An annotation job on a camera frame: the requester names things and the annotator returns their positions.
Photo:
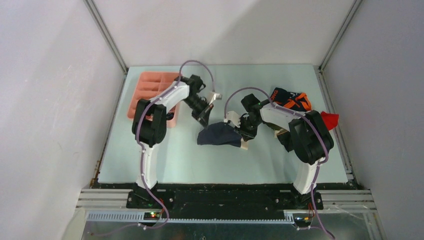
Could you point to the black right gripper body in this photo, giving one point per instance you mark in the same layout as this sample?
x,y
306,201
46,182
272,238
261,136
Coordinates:
x,y
248,127

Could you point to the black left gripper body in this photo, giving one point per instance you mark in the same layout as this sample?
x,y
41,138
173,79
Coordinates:
x,y
199,107

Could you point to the navy underwear with cream waistband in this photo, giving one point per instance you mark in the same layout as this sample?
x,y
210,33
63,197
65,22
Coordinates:
x,y
219,134

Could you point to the navy striped boxer underwear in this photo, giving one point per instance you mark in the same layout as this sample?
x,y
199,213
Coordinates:
x,y
170,116

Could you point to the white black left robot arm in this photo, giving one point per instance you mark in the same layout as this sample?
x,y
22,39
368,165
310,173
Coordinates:
x,y
150,121

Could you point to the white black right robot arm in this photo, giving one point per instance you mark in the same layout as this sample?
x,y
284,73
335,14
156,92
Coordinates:
x,y
303,132

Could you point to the olive green underwear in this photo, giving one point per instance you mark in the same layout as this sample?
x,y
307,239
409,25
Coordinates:
x,y
274,126

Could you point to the pink compartment tray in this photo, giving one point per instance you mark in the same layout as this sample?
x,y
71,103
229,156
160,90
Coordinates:
x,y
149,85

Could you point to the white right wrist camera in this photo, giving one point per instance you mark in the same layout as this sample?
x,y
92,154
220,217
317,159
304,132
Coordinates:
x,y
231,117

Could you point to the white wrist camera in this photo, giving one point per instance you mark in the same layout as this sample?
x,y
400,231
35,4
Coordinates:
x,y
213,96
231,117

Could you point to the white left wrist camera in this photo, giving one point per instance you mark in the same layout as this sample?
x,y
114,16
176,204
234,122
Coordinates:
x,y
213,96

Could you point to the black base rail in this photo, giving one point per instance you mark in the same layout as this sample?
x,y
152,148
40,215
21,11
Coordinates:
x,y
224,201

